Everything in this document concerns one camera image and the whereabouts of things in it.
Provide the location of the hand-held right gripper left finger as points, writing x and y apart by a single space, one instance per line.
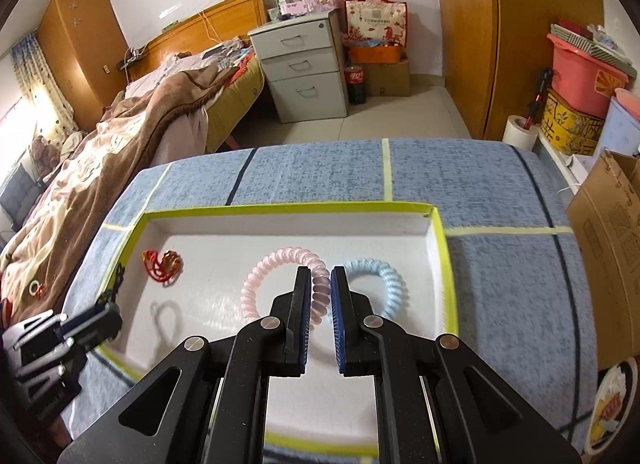
302 324

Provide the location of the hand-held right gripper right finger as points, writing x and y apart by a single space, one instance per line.
337 329

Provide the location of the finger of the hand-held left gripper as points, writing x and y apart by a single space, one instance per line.
100 336
95 316

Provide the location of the white tray with yellow-green rim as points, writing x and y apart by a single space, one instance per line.
210 244

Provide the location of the grey padded chair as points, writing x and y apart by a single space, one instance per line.
17 194

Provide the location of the blue checked tablecloth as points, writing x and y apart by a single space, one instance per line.
325 179

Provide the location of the brown blanket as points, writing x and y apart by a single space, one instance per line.
100 169

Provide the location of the brown teddy bear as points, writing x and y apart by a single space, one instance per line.
44 154

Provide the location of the yellow bed mattress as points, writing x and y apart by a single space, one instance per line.
235 104

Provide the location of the patterned window curtain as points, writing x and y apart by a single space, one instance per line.
40 89

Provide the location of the cola bottle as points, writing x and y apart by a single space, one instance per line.
356 87

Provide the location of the small brown cardboard box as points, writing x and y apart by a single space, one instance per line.
387 79

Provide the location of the grey three-drawer cabinet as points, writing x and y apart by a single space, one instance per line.
305 69

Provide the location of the white paper roll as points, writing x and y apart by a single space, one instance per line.
515 134

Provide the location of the tall wooden wardrobe with stars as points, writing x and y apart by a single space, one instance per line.
75 44

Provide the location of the orange box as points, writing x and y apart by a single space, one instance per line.
375 54

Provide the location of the round printed plate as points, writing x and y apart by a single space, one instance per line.
607 404

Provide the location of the large open cardboard box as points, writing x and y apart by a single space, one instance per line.
610 254

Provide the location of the white small box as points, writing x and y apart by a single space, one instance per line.
580 167

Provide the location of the red and black stick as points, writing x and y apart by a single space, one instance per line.
537 97

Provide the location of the red patterned gift bag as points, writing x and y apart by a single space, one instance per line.
375 22

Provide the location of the yellow patterned round tin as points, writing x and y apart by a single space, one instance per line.
570 124

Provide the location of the wooden bed headboard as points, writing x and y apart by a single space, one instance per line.
220 19

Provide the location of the pink boxes on cabinet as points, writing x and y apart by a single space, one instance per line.
310 4

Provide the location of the pink plastic tub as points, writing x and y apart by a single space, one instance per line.
575 74

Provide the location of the large plain wooden wardrobe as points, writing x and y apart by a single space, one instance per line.
525 34

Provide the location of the light blue plastic bin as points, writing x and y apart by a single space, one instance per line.
622 124

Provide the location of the striped flat box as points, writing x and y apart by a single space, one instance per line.
590 44

